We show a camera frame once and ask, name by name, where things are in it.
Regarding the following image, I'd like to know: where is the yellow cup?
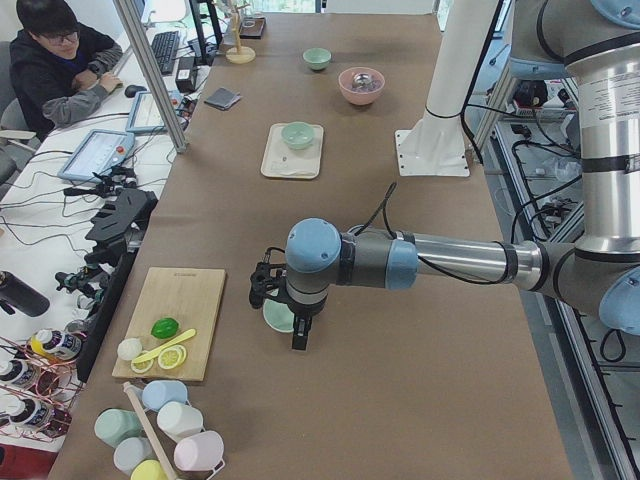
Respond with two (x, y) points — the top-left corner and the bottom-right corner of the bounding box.
(130, 459), (168, 480)

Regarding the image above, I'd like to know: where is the white garlic bulb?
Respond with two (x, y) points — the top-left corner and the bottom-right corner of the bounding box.
(117, 337), (143, 362)

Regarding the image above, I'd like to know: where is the green lime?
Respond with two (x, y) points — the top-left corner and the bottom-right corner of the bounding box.
(150, 317), (180, 339)

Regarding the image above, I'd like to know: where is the black water bottle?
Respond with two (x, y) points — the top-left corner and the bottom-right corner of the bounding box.
(1, 271), (50, 317)

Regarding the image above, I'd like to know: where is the pink cup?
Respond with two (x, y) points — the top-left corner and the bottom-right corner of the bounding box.
(174, 430), (225, 472)

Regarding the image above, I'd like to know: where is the copper wire bottle rack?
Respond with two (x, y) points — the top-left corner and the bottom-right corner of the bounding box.
(1, 329), (84, 443)

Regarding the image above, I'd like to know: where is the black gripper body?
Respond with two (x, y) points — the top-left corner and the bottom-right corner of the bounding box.
(288, 300), (320, 331)

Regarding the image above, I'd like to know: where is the gray cup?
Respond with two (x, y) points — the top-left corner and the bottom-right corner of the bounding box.
(113, 437), (153, 476)

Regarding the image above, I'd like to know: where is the blue teach pendant far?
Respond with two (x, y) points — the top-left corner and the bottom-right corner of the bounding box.
(126, 91), (165, 134)

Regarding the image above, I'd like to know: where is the blue teach pendant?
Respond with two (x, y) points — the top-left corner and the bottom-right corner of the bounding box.
(57, 129), (135, 182)
(126, 91), (165, 134)

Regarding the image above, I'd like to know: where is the beige rectangular tray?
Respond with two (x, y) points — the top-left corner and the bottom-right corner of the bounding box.
(260, 123), (324, 179)

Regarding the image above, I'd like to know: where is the lemon slice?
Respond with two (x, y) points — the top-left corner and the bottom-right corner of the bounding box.
(157, 344), (187, 370)

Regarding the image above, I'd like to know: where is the black keyboard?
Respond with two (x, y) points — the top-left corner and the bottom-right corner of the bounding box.
(151, 31), (180, 76)

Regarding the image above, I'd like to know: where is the green bowl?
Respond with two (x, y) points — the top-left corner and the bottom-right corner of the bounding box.
(263, 300), (294, 333)
(302, 47), (332, 71)
(281, 121), (315, 150)

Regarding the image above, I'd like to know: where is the white cup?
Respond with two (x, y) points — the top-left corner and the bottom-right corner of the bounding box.
(156, 401), (204, 442)

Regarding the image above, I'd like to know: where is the yellow plastic knife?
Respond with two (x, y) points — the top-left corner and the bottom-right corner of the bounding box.
(132, 328), (197, 363)

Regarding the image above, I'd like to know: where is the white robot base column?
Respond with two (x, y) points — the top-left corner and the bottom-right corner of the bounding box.
(396, 0), (502, 177)

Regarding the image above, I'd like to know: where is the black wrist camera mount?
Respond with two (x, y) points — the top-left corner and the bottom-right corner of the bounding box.
(249, 247), (289, 309)

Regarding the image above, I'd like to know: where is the wooden cup rack rod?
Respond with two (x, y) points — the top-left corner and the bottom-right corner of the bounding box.
(122, 382), (179, 480)

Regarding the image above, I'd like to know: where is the green cup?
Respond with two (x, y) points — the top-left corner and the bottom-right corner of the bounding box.
(94, 408), (143, 448)

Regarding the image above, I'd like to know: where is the blue cup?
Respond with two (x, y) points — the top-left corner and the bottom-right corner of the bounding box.
(142, 380), (188, 412)

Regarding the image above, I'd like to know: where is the blue teach pendant near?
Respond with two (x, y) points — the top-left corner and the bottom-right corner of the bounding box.
(57, 129), (135, 182)

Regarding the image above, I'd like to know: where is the gray folded cloth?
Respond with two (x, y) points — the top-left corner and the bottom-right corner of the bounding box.
(204, 87), (242, 111)

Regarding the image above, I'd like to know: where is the pink bowl with ice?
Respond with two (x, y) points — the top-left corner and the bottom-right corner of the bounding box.
(338, 67), (385, 106)

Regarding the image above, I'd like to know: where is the wooden mug tree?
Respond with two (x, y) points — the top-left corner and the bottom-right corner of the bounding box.
(218, 0), (256, 65)

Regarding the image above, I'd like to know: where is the wooden cutting board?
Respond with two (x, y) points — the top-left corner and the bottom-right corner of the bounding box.
(112, 267), (226, 383)

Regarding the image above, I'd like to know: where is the person in dark hoodie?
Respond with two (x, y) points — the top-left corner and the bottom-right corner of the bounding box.
(9, 0), (123, 140)

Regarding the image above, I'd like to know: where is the green bowl on tray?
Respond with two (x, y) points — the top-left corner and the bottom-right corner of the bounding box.
(281, 121), (315, 150)

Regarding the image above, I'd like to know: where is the aluminium frame post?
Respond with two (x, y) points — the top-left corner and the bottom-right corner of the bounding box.
(113, 0), (187, 154)

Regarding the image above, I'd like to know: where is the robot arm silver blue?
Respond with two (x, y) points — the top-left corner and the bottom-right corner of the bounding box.
(278, 1), (639, 350)

